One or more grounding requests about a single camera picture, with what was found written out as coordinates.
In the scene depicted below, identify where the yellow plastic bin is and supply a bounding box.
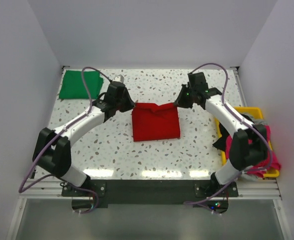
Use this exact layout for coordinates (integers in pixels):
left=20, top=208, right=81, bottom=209
left=215, top=106, right=281, bottom=179

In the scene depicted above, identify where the folded green t shirt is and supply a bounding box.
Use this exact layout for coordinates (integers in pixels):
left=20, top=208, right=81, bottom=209
left=58, top=70, right=104, bottom=100

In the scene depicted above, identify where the red t shirt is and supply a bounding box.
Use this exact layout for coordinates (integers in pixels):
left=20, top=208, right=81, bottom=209
left=132, top=103, right=181, bottom=142

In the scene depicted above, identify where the aluminium table frame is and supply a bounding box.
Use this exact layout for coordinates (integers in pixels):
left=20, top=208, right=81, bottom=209
left=5, top=65, right=294, bottom=240

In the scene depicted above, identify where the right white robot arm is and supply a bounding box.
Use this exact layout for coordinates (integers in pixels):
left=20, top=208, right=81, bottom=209
left=174, top=72, right=270, bottom=197

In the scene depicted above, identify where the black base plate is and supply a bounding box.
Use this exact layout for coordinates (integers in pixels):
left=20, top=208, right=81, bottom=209
left=61, top=179, right=239, bottom=215

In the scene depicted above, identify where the pink t shirt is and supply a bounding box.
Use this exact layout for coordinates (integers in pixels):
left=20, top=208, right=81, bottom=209
left=222, top=125, right=282, bottom=178

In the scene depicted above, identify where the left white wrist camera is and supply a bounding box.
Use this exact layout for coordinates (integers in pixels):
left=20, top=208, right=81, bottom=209
left=113, top=74, right=124, bottom=83

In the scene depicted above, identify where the black t shirt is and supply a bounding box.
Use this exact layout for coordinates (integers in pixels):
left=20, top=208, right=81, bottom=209
left=213, top=123, right=230, bottom=151

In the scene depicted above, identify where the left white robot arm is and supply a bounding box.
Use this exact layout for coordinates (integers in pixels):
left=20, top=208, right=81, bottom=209
left=32, top=81, right=135, bottom=196

